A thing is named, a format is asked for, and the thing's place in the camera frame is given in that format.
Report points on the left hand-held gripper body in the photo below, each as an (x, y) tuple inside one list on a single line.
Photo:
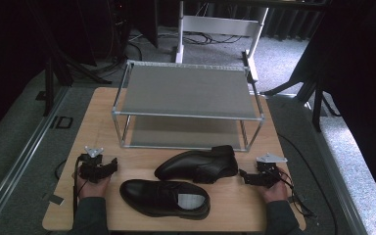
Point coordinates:
[(93, 168)]

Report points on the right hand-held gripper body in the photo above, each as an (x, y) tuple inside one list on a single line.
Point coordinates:
[(268, 173)]

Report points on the person's left hand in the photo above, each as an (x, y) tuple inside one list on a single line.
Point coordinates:
[(94, 188)]

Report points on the person's right hand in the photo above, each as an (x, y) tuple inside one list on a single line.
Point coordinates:
[(276, 192)]

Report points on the black leather shoe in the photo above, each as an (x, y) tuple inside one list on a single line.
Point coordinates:
[(163, 197), (197, 164)]

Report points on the grey tape piece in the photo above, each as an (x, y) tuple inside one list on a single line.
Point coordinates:
[(55, 198)]

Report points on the black metal stand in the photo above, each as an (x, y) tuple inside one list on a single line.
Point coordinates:
[(316, 98)]

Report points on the black tripod stand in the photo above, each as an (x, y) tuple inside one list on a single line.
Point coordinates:
[(54, 78)]

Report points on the metal shoe rack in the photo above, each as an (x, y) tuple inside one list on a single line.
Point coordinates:
[(189, 91)]

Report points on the dark curtain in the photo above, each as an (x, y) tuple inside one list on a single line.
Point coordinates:
[(365, 81), (9, 49)]

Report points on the metal floor rail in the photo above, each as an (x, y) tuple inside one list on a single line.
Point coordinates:
[(336, 169), (16, 163)]

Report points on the white desk frame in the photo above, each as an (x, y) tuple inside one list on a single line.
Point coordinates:
[(220, 24)]

